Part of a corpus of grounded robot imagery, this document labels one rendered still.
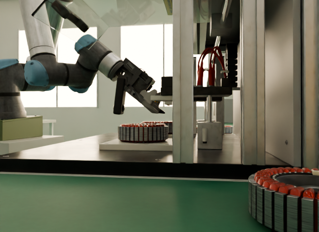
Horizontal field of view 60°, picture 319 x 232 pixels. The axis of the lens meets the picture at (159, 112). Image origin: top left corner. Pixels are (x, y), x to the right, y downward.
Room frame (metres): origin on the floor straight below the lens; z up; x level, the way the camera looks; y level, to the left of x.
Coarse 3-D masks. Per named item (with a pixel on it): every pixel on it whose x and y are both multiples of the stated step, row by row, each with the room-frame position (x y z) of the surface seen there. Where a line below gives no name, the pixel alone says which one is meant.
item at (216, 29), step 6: (216, 18) 0.60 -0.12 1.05; (228, 18) 0.59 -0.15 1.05; (210, 24) 0.63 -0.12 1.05; (216, 24) 0.60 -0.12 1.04; (228, 24) 0.59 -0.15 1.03; (210, 30) 0.63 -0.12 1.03; (216, 30) 0.61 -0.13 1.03; (222, 30) 0.61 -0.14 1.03; (228, 30) 0.61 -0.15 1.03; (210, 36) 0.66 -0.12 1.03
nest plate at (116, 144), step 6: (168, 138) 0.68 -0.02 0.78; (102, 144) 0.55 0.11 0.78; (108, 144) 0.55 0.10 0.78; (114, 144) 0.55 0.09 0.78; (120, 144) 0.55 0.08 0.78; (126, 144) 0.55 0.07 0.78; (132, 144) 0.55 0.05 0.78; (138, 144) 0.55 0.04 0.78; (144, 144) 0.55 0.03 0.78; (150, 144) 0.55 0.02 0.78; (156, 144) 0.55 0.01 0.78; (162, 144) 0.55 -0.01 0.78; (168, 144) 0.54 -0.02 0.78; (138, 150) 0.54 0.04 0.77; (144, 150) 0.54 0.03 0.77; (150, 150) 0.54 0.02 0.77; (156, 150) 0.54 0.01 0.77; (162, 150) 0.53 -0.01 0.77; (168, 150) 0.53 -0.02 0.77
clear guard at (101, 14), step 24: (48, 0) 0.46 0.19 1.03; (72, 0) 0.51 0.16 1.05; (96, 0) 0.53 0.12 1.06; (120, 0) 0.53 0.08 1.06; (144, 0) 0.53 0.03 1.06; (168, 0) 0.53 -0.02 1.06; (216, 0) 0.53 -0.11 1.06; (48, 24) 0.51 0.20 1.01; (72, 24) 0.56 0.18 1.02; (96, 24) 0.64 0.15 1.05; (120, 24) 0.67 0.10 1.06; (144, 24) 0.67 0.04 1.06
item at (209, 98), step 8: (168, 80) 0.58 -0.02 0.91; (160, 88) 0.58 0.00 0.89; (168, 88) 0.57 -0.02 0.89; (200, 88) 0.56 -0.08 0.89; (208, 88) 0.56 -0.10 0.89; (216, 88) 0.56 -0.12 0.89; (224, 88) 0.56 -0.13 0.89; (152, 96) 0.58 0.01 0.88; (160, 96) 0.58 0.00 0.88; (168, 96) 0.58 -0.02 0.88; (200, 96) 0.60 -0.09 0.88; (208, 96) 0.57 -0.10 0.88; (216, 96) 0.60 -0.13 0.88; (224, 96) 0.60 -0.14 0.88; (208, 104) 0.57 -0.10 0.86; (208, 112) 0.57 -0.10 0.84; (208, 120) 0.57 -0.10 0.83
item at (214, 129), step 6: (198, 126) 0.56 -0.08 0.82; (204, 126) 0.56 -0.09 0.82; (210, 126) 0.56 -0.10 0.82; (216, 126) 0.56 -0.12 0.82; (198, 132) 0.56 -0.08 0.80; (210, 132) 0.56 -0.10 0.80; (216, 132) 0.56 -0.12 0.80; (198, 138) 0.56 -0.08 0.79; (210, 138) 0.56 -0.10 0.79; (216, 138) 0.56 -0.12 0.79; (198, 144) 0.56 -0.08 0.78; (204, 144) 0.56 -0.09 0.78; (210, 144) 0.56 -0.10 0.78; (216, 144) 0.56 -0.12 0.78
